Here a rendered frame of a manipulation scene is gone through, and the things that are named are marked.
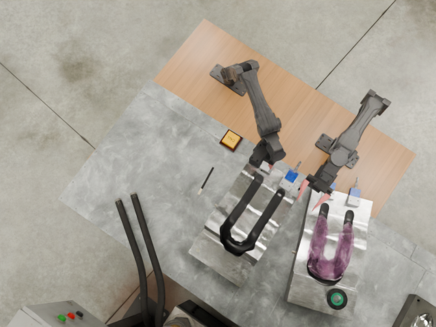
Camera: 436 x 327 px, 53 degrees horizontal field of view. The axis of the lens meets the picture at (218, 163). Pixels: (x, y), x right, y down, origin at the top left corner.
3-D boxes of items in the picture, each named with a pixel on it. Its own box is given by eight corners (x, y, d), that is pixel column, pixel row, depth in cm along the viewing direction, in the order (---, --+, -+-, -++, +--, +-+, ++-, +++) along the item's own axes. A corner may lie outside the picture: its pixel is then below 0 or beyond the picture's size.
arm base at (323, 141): (356, 165, 190) (364, 152, 191) (317, 139, 193) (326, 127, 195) (351, 169, 197) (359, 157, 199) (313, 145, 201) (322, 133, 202)
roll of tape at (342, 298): (326, 285, 174) (328, 285, 171) (346, 290, 173) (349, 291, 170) (322, 306, 172) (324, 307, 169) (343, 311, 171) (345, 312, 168)
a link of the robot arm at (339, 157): (346, 172, 146) (366, 144, 148) (324, 157, 148) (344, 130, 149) (339, 179, 157) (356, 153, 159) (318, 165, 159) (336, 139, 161)
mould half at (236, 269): (251, 159, 199) (253, 150, 186) (301, 190, 195) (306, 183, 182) (189, 253, 189) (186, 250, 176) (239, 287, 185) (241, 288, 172)
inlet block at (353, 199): (350, 176, 194) (353, 174, 188) (361, 180, 193) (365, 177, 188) (344, 205, 190) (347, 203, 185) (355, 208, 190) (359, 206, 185)
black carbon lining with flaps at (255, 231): (256, 173, 190) (258, 168, 181) (288, 193, 188) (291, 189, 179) (212, 241, 183) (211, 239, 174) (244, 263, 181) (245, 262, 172)
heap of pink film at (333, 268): (314, 212, 187) (318, 209, 179) (356, 224, 185) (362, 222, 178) (300, 273, 180) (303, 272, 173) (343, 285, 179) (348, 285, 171)
